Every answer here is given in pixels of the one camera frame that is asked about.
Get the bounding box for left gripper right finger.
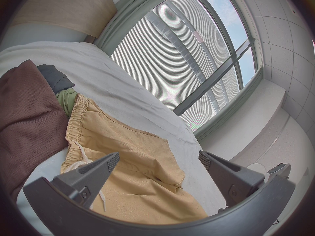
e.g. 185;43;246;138
198;150;266;206

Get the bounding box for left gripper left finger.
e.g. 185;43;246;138
52;152;120;210

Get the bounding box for tan shorts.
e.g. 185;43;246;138
60;94;210;218

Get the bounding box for bed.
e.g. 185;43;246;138
0;0;230;230

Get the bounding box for green garment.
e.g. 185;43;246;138
56;88;80;119

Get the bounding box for brown garment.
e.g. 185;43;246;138
0;59;70;201

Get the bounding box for black garment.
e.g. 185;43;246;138
37;64;75;95

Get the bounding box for window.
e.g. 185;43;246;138
109;0;258;132

